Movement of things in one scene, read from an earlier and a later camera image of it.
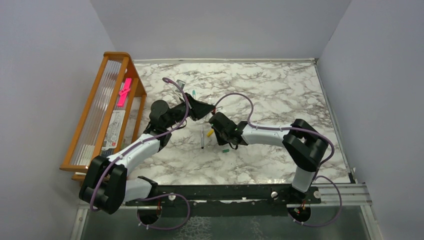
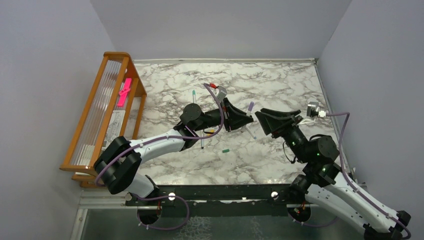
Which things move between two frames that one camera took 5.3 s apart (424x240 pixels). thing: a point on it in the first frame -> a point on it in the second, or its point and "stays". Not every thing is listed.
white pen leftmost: (202, 137) stays
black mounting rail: (227, 201) stays
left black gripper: (199, 109) -> (244, 118)
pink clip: (123, 93) stays
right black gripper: (221, 142) -> (274, 125)
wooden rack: (108, 120) stays
